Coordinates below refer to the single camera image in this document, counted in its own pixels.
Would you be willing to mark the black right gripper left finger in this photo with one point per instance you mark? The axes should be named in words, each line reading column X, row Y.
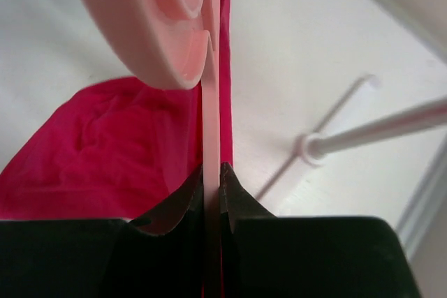
column 158, row 254

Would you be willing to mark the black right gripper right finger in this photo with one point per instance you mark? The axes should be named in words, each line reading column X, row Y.
column 340, row 256

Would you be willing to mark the aluminium rail on right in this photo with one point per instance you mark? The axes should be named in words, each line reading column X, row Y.
column 424, row 203

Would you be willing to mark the pink hanger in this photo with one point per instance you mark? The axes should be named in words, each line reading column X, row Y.
column 174, row 44

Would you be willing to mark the silver white clothes rack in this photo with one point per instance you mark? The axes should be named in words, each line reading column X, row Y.
column 312, row 148

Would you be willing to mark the red t shirt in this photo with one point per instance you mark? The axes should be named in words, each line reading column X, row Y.
column 116, row 149

